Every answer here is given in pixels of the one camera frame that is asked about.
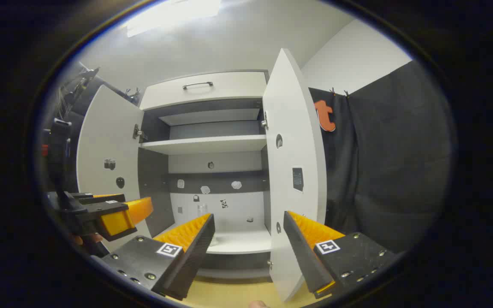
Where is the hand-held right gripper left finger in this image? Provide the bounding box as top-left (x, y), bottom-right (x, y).
top-left (100, 213), bottom-right (216, 301)

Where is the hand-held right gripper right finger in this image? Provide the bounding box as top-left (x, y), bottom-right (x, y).
top-left (283, 210), bottom-right (398, 300)

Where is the clear plastic bottle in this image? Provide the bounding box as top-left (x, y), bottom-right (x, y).
top-left (197, 204), bottom-right (220, 247)

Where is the white cabinet door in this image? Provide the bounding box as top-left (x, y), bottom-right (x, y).
top-left (77, 84), bottom-right (154, 253)
top-left (262, 48), bottom-right (328, 302)

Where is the white and grey cabinet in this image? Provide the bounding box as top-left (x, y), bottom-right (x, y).
top-left (137, 70), bottom-right (273, 281)

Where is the white cabinet shelf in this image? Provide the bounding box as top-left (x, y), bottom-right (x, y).
top-left (157, 225), bottom-right (273, 255)
top-left (140, 135), bottom-right (267, 155)
top-left (160, 108), bottom-right (261, 126)

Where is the black backdrop cloth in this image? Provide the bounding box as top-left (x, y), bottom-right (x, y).
top-left (43, 60), bottom-right (452, 254)

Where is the white drawer front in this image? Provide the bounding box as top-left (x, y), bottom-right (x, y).
top-left (140, 71), bottom-right (268, 111)

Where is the dark drawer handle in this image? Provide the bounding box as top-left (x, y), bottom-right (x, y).
top-left (182, 81), bottom-right (214, 91)

